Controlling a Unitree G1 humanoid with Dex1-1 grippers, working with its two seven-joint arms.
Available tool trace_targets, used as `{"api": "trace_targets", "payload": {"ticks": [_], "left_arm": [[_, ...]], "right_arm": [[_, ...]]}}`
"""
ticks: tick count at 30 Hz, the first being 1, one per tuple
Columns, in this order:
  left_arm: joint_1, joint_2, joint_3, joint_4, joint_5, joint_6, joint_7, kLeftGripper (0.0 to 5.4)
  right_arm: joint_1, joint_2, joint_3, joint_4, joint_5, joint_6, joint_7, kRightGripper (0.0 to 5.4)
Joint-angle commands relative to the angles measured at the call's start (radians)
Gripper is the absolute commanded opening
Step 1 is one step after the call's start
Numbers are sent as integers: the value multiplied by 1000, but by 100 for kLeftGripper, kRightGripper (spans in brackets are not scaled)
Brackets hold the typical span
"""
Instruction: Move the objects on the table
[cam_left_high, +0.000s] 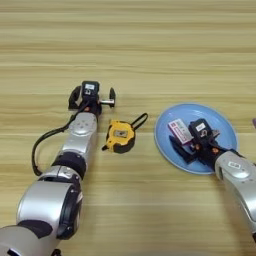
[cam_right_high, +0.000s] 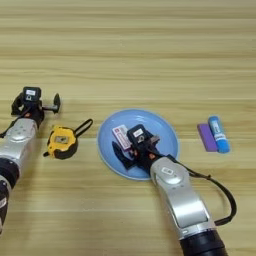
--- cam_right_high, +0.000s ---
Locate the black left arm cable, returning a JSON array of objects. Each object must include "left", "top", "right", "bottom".
[{"left": 0, "top": 112, "right": 24, "bottom": 140}]

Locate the yellow black tape measure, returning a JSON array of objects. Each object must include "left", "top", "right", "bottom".
[{"left": 42, "top": 118, "right": 95, "bottom": 161}]

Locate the blue round plate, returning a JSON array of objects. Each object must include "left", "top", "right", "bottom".
[{"left": 96, "top": 108, "right": 180, "bottom": 182}]

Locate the blue glue stick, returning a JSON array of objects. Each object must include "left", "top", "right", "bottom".
[{"left": 207, "top": 115, "right": 232, "bottom": 155}]

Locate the purple rectangular block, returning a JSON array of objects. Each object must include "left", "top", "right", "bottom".
[{"left": 196, "top": 122, "right": 219, "bottom": 153}]

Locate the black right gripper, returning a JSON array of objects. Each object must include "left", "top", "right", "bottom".
[{"left": 111, "top": 132, "right": 175, "bottom": 176}]

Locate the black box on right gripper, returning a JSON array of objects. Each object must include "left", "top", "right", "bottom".
[{"left": 126, "top": 123, "right": 152, "bottom": 145}]

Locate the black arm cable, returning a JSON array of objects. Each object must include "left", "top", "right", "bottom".
[
  {"left": 0, "top": 112, "right": 24, "bottom": 140},
  {"left": 172, "top": 155, "right": 238, "bottom": 227}
]

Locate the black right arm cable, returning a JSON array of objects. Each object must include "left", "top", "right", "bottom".
[{"left": 172, "top": 155, "right": 238, "bottom": 227}]

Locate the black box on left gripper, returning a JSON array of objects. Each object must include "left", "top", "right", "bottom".
[{"left": 22, "top": 86, "right": 43, "bottom": 106}]

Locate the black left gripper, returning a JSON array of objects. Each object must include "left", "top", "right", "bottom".
[{"left": 10, "top": 92, "right": 62, "bottom": 128}]

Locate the red white small box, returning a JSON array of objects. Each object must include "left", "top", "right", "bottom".
[{"left": 111, "top": 124, "right": 134, "bottom": 152}]

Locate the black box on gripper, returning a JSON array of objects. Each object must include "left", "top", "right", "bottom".
[
  {"left": 126, "top": 123, "right": 152, "bottom": 145},
  {"left": 22, "top": 86, "right": 43, "bottom": 106}
]

